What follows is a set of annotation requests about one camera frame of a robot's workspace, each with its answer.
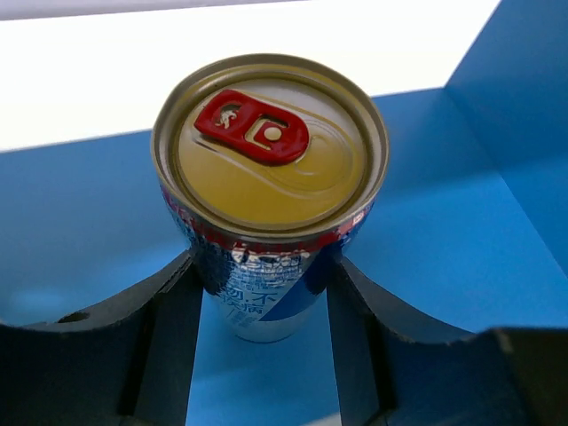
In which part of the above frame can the blue and yellow wooden shelf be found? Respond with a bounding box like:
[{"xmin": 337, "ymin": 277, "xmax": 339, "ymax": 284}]
[{"xmin": 1, "ymin": 1, "xmax": 567, "ymax": 425}]

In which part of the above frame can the Red Bull can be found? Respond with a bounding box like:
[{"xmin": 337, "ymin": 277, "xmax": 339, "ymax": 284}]
[{"xmin": 151, "ymin": 53, "xmax": 390, "ymax": 343}]

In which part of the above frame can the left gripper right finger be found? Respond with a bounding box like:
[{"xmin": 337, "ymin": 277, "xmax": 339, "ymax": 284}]
[{"xmin": 327, "ymin": 260, "xmax": 567, "ymax": 425}]

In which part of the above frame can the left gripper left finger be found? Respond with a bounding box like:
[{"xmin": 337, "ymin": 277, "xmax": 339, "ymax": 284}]
[{"xmin": 1, "ymin": 251, "xmax": 202, "ymax": 425}]

